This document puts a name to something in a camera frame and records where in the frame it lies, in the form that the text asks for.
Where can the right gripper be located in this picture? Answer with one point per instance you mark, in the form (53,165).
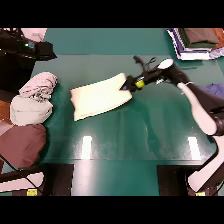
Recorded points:
(136,83)

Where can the cream garment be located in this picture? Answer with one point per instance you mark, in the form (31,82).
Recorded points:
(100,96)

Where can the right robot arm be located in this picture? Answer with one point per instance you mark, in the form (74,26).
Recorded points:
(200,110)

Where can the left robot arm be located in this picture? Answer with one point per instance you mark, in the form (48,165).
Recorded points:
(20,48)

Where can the white garment with purple edge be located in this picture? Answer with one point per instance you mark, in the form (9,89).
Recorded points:
(191,55)

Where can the dark green garment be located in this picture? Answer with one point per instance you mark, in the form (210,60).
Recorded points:
(196,45)

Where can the brown garment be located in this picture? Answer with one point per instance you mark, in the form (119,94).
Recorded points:
(200,35)

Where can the lavender garment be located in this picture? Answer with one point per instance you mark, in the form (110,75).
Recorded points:
(217,52)

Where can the orange garment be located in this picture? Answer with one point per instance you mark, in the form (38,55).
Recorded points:
(220,36)

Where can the pink striped garment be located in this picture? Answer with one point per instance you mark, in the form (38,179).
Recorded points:
(40,85)

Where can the pale grey garment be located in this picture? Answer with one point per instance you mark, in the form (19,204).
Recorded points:
(30,111)

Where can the maroon garment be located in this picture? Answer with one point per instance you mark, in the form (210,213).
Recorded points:
(23,145)

